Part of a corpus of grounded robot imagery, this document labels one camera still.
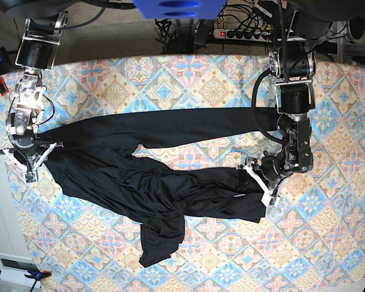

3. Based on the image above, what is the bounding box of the white power strip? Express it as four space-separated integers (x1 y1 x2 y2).
212 29 270 42

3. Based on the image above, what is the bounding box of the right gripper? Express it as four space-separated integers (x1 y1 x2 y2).
13 142 43 170

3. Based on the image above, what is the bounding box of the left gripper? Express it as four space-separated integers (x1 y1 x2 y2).
255 156 292 192

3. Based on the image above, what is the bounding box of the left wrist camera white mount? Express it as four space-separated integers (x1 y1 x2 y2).
237 156 280 207

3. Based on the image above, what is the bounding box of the blue clamp bottom left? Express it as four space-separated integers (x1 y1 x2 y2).
0 269 52 291

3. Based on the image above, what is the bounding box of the white box with dark window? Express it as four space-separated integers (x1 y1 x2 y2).
0 253 38 288

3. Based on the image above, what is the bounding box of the black t-shirt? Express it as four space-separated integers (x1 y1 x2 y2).
40 107 279 267

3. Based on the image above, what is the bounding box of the patterned colourful tablecloth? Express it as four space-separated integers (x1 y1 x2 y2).
0 54 365 292

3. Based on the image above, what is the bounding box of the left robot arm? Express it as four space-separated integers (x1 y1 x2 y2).
251 1 332 193

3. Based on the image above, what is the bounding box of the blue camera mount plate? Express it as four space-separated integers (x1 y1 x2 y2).
133 0 227 20

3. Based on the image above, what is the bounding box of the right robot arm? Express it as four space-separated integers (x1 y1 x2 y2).
0 1 73 174

